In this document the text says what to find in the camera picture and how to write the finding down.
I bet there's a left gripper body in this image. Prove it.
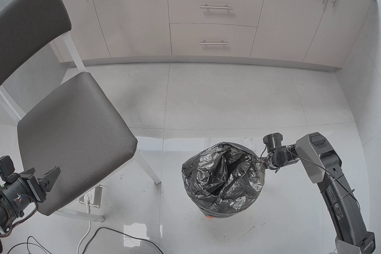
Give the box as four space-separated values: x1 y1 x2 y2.
0 175 49 212

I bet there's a black plastic bag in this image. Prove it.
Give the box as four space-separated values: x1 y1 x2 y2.
182 141 266 219

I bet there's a grey chair with white legs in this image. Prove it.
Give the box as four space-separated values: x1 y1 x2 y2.
0 0 163 222

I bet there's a beige cabinet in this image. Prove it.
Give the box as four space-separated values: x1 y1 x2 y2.
25 0 376 72

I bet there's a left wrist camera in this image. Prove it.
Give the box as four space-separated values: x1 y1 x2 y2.
0 155 22 186

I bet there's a black cable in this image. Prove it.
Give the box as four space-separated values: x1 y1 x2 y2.
85 227 165 254
6 236 40 254

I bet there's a white cable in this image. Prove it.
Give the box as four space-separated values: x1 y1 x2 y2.
77 193 93 254

